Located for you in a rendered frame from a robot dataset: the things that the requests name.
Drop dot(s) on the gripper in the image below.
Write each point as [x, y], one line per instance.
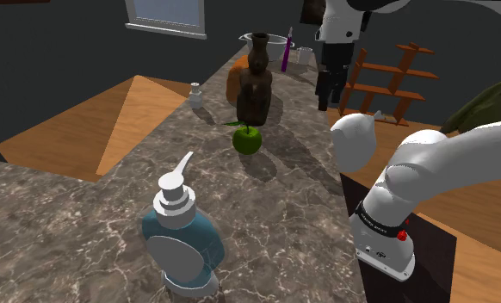
[337, 56]

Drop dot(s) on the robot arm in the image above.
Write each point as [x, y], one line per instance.
[443, 159]

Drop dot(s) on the white cup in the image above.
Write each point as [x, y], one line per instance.
[304, 56]

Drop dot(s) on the purple pen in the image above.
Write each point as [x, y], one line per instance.
[286, 52]

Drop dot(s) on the orange wooden shelf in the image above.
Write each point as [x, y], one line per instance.
[395, 90]

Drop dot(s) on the dark brown wooden vase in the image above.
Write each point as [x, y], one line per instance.
[254, 88]

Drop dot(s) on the orange rounded object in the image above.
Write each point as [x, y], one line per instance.
[233, 79]

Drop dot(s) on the green apple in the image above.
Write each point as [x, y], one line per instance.
[247, 140]

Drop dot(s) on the small white bottle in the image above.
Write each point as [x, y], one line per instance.
[196, 98]

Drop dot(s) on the olive green armchair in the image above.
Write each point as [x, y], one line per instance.
[485, 109]

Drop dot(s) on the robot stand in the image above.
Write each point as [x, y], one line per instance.
[431, 260]

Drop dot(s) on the blue soap dispenser white pump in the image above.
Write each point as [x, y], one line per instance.
[191, 239]

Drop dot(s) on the dark brown wall picture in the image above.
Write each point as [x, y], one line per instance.
[312, 10]

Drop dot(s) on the window with white frame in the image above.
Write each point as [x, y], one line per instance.
[166, 12]

